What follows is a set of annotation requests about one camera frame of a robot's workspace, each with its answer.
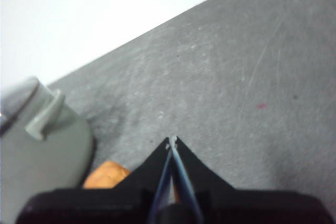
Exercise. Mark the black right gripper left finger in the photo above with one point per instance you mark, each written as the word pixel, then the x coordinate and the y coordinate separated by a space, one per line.
pixel 105 205

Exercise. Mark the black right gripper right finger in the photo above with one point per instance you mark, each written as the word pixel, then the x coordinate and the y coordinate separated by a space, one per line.
pixel 249 208

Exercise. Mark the brown potato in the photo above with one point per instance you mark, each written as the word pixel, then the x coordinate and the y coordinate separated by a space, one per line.
pixel 107 175

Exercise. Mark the pale green electric cooking pot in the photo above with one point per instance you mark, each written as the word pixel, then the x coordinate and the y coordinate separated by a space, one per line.
pixel 52 161

